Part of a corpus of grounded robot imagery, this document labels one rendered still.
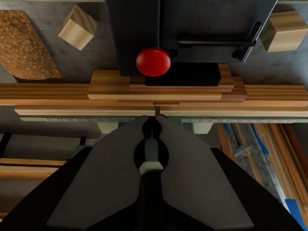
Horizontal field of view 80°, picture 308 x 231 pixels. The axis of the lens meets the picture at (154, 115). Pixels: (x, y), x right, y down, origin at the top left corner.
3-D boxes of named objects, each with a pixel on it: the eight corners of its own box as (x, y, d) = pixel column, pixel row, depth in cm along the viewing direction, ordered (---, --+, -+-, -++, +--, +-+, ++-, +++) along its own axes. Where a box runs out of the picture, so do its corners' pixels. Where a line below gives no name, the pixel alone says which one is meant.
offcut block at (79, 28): (85, 36, 28) (80, 51, 26) (63, 21, 26) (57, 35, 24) (98, 22, 26) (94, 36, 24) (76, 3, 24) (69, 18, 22)
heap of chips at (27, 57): (23, 10, 24) (15, 22, 23) (63, 77, 35) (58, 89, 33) (-42, 9, 24) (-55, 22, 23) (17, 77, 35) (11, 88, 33)
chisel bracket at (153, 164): (181, 107, 28) (186, 162, 24) (173, 144, 40) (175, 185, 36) (132, 107, 28) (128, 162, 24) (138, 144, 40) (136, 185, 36)
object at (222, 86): (228, 63, 32) (234, 85, 29) (224, 70, 33) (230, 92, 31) (131, 62, 32) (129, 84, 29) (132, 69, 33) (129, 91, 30)
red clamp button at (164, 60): (171, 44, 15) (172, 52, 15) (168, 71, 18) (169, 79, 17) (134, 44, 15) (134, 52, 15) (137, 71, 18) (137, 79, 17)
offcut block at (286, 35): (296, 10, 24) (310, 28, 22) (285, 32, 27) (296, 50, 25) (266, 13, 25) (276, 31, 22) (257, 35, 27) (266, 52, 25)
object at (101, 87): (216, 70, 33) (222, 95, 30) (213, 75, 34) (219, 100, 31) (93, 69, 33) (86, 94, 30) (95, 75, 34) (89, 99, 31)
